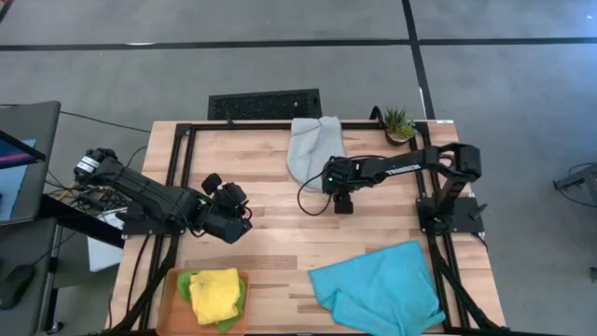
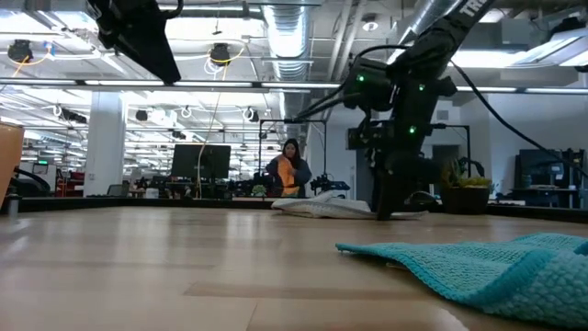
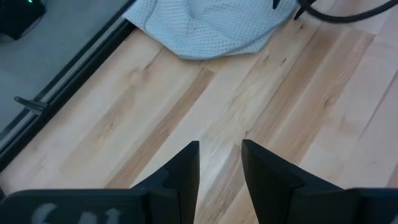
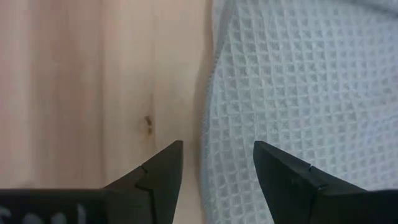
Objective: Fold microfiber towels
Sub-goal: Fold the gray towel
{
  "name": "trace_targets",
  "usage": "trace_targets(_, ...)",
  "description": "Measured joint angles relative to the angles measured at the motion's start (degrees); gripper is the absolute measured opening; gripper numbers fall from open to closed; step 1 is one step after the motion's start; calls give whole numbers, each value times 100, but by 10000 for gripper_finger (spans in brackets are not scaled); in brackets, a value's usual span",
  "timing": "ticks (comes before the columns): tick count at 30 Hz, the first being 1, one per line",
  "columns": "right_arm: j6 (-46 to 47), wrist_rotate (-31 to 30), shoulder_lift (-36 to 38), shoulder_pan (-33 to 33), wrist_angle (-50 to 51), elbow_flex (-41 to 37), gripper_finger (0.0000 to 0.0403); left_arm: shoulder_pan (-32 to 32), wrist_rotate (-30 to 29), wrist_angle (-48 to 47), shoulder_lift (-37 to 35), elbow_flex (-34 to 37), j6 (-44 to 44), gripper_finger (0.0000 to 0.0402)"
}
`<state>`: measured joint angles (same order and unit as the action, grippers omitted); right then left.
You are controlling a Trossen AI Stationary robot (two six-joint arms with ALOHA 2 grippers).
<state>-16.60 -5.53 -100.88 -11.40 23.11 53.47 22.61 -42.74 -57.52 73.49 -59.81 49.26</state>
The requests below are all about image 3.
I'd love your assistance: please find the black metal table frame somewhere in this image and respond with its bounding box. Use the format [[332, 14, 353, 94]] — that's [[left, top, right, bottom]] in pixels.
[[0, 0, 138, 172]]

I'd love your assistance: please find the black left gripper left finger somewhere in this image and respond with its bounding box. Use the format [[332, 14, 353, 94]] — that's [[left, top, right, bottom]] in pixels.
[[132, 140, 201, 224]]

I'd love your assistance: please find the small black frame clamp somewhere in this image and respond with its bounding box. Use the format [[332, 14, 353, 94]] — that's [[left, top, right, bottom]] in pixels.
[[13, 95, 50, 115]]

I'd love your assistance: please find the grey microfiber towel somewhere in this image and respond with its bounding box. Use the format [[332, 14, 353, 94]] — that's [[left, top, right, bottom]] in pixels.
[[122, 0, 299, 61]]

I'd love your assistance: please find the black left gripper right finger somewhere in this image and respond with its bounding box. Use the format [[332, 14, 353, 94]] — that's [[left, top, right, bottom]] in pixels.
[[241, 139, 358, 224]]

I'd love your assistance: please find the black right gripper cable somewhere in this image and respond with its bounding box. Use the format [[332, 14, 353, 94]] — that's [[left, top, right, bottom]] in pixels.
[[298, 0, 398, 24]]

